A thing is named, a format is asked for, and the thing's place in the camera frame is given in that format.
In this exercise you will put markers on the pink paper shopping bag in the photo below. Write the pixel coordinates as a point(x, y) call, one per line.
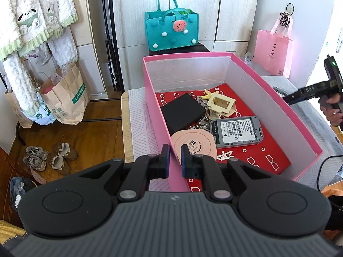
point(274, 51)

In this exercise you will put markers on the brown paper shopping bag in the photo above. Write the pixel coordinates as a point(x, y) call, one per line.
point(66, 95)

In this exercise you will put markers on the brown boot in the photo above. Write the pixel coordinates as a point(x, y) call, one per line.
point(59, 164)
point(65, 150)

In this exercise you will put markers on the silver key bunch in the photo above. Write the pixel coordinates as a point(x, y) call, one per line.
point(204, 121)

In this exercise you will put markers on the cream green knit cardigan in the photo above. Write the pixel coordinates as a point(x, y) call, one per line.
point(26, 24)

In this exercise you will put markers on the white green plastic bag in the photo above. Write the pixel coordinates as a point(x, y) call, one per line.
point(42, 115)

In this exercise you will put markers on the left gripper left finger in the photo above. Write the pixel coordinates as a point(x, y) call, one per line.
point(137, 176)

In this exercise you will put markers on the peach cushion compact case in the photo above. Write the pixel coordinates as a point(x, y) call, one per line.
point(198, 141)

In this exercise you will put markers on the black clothes rack pole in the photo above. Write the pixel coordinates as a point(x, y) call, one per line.
point(111, 46)

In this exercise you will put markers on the grey sneaker near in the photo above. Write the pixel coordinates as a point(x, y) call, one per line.
point(35, 163)

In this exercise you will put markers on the pink storage box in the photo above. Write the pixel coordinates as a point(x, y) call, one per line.
point(204, 70)

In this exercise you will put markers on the brown boot near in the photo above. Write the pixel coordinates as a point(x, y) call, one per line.
point(59, 164)

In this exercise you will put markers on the person's right hand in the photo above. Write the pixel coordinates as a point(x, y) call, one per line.
point(334, 116)

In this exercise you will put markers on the red patterned box liner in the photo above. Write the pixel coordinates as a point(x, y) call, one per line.
point(266, 155)

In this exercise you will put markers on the teal felt handbag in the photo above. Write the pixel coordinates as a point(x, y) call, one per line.
point(171, 29)

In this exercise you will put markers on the black suitcase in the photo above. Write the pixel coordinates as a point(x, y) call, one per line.
point(187, 49)

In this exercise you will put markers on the beige wooden square block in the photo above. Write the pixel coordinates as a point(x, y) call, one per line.
point(220, 106)

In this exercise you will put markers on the grey wifi router device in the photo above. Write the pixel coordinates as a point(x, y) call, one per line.
point(239, 131)

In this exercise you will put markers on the black square device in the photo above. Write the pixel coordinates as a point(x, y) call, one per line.
point(181, 113)

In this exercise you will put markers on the grey sneaker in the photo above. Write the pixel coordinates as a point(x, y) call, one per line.
point(37, 152)
point(35, 163)

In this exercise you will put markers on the yellow starfish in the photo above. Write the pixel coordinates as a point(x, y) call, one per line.
point(207, 94)

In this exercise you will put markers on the grey sneaker far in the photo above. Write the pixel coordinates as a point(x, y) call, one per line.
point(37, 152)

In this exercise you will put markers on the brown boot far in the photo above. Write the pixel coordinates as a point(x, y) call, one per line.
point(65, 150)

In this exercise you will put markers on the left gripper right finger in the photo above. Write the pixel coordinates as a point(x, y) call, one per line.
point(205, 169)

